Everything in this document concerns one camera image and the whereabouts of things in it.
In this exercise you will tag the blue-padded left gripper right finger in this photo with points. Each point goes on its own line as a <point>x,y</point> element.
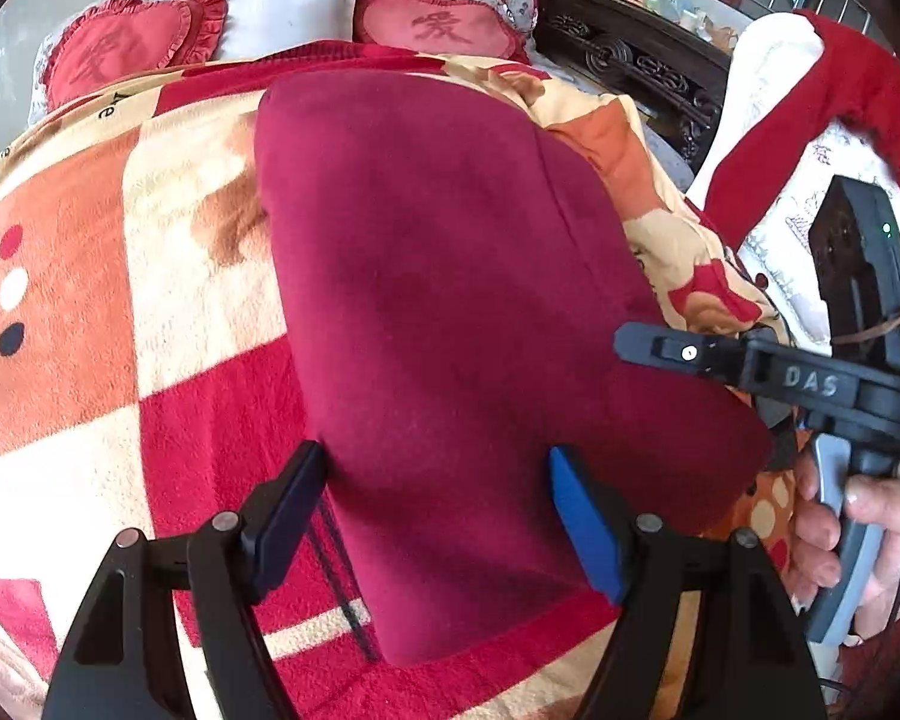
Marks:
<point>748,658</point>

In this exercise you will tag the red heart pillow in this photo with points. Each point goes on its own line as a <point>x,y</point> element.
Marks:
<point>453,27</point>
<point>121,38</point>

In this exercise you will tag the white pillow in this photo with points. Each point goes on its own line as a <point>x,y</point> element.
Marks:
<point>258,28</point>

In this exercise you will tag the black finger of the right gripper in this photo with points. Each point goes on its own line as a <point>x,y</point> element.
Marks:
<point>727,360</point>

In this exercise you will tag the right red heart pillow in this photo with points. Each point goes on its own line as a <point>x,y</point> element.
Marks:
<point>453,27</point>

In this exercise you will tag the carved dark wooden headboard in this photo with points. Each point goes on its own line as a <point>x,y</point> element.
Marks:
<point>676,79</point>

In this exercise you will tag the person's right hand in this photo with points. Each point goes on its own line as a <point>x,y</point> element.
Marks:
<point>815,530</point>

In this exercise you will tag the orange cream red patterned blanket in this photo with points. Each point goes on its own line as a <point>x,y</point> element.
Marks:
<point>146,381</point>

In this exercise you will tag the red and white garment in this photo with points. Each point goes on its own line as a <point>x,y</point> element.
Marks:
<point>807,100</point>

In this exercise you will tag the left red heart pillow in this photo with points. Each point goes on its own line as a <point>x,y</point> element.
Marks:
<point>121,38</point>

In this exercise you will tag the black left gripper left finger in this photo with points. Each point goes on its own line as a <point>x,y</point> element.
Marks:
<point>122,657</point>

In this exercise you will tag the dark red fleece garment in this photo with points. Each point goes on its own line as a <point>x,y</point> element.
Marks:
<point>452,277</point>

